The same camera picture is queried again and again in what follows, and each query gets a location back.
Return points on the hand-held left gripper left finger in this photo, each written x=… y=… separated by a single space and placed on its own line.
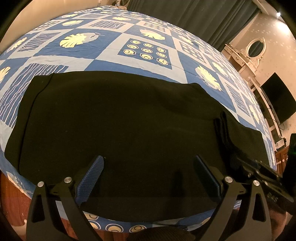
x=90 y=177

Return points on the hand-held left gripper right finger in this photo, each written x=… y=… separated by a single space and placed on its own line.
x=207 y=177

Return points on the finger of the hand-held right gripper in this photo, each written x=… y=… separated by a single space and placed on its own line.
x=259 y=169
x=277 y=192

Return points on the black pants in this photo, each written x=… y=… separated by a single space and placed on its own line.
x=127 y=127

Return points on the long television stand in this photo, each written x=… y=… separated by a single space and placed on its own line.
x=274 y=129

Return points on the black flat television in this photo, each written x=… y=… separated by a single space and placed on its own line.
x=278 y=99

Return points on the white dressing table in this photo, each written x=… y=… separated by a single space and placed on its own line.
x=240 y=60

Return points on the white oval vanity mirror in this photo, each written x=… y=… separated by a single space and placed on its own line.
x=255 y=49

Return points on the blue patterned bed sheet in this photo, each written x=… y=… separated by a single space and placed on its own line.
x=104 y=51

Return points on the ceiling spotlight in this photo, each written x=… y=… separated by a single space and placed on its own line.
x=278 y=14

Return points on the dark green curtain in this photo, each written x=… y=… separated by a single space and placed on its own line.
x=196 y=16

